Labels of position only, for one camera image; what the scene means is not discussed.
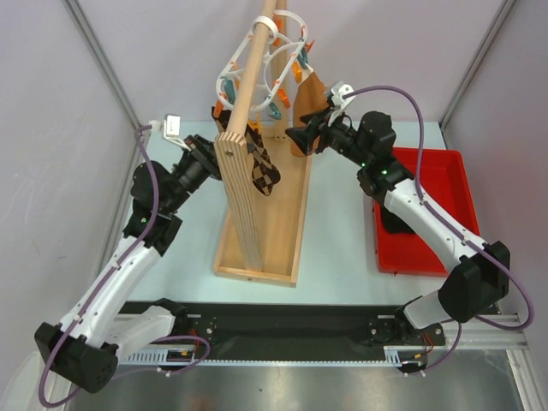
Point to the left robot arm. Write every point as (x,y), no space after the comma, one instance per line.
(84,346)

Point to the brown argyle sock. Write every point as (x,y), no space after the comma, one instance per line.
(220,118)

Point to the white round clip hanger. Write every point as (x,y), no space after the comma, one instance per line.
(286,53)

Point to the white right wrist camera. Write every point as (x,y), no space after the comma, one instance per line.
(337,98)

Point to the wooden rack stand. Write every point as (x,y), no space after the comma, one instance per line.
(261,239)

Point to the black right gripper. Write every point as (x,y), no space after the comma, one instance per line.
(319,132)

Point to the teal clothes peg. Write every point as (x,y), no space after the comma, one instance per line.
(274,112)

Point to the aluminium frame rail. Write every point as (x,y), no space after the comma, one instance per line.
(492,334)

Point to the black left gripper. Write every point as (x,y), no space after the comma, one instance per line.
(203,151)

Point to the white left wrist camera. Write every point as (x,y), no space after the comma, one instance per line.
(170,129)

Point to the black striped sock in bin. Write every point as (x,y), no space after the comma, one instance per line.
(393,224)

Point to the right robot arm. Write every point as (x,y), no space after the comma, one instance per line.
(477,276)

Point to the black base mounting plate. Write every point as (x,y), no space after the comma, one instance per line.
(305,333)

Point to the brown orange sock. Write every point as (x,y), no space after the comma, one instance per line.
(311,96)

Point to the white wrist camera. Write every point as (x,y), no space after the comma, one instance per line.
(170,129)
(337,98)

